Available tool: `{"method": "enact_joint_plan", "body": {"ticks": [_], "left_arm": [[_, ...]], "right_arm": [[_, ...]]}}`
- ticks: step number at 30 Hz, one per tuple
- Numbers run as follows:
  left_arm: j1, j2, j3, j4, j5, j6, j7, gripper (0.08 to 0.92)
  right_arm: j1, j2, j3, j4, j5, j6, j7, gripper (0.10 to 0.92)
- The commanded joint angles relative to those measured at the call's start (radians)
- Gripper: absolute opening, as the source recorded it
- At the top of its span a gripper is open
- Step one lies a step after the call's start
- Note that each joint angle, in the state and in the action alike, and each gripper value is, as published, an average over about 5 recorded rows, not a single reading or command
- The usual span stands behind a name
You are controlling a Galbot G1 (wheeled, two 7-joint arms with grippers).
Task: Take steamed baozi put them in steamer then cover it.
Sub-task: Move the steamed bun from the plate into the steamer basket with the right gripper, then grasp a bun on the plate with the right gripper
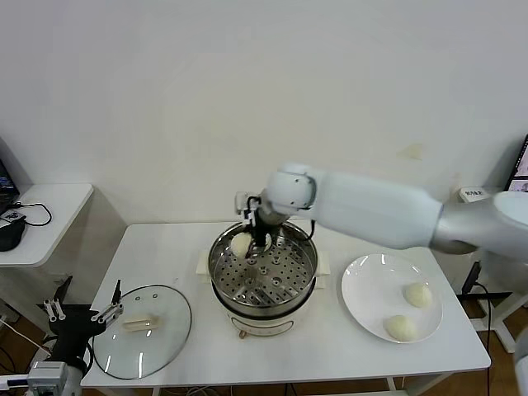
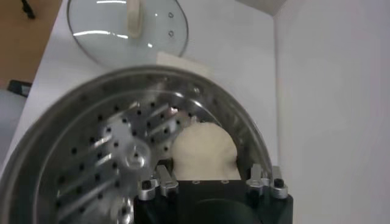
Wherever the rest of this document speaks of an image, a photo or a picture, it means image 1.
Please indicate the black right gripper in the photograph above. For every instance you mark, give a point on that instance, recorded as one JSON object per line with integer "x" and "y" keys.
{"x": 260, "y": 231}

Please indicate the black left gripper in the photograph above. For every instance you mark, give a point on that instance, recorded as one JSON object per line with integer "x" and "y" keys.
{"x": 74, "y": 321}

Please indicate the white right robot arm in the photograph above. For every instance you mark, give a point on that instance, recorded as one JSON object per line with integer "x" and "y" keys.
{"x": 371, "y": 206}

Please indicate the stainless steel steamer basket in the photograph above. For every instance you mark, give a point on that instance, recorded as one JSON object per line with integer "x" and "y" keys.
{"x": 231, "y": 272}

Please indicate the white side table with mouse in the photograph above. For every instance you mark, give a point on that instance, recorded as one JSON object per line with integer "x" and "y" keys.
{"x": 62, "y": 214}

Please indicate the black computer mouse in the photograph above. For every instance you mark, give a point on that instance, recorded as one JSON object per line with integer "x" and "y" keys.
{"x": 10, "y": 237}

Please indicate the white QR code card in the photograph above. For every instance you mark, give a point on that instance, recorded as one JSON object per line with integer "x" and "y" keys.
{"x": 12, "y": 215}

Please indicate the white round plate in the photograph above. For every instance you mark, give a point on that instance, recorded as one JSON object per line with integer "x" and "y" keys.
{"x": 367, "y": 280}

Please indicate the black laptop beside mouse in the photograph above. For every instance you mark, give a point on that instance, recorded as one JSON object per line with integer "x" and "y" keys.
{"x": 6, "y": 181}

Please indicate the black laptop with pale windows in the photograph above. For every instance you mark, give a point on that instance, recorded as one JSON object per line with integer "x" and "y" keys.
{"x": 519, "y": 169}

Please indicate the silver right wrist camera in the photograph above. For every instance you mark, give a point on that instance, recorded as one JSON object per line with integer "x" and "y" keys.
{"x": 240, "y": 202}

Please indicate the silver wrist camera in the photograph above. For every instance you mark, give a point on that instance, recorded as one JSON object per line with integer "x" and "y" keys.
{"x": 240, "y": 202}
{"x": 47, "y": 373}

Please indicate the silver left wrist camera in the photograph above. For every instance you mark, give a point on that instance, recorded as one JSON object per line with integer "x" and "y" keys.
{"x": 47, "y": 373}

